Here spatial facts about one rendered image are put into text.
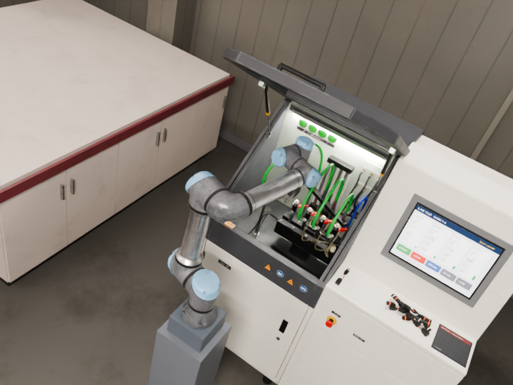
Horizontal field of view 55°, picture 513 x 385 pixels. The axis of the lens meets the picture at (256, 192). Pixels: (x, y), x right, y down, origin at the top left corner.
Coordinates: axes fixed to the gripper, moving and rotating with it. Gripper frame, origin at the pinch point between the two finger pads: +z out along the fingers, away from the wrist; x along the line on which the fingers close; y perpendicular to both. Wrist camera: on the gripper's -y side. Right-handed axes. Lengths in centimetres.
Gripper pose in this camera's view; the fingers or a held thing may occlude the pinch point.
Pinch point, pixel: (286, 200)
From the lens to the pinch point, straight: 228.8
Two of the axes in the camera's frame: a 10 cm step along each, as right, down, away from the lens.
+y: -5.3, 4.3, -7.3
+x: 8.2, 4.9, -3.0
